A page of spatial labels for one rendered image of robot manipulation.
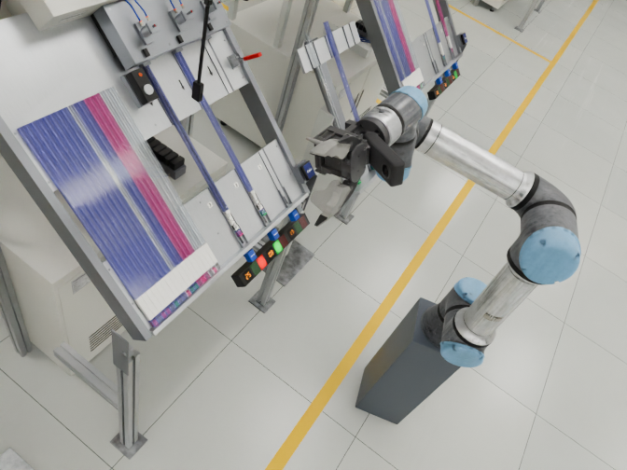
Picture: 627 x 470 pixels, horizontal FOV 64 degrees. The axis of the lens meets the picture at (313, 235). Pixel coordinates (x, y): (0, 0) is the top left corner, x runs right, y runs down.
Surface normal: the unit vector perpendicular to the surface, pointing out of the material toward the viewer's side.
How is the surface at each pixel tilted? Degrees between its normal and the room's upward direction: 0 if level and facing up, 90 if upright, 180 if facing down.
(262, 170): 42
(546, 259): 82
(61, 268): 0
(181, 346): 0
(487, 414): 0
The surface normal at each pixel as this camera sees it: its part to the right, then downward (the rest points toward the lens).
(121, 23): 0.74, -0.08
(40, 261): 0.26, -0.62
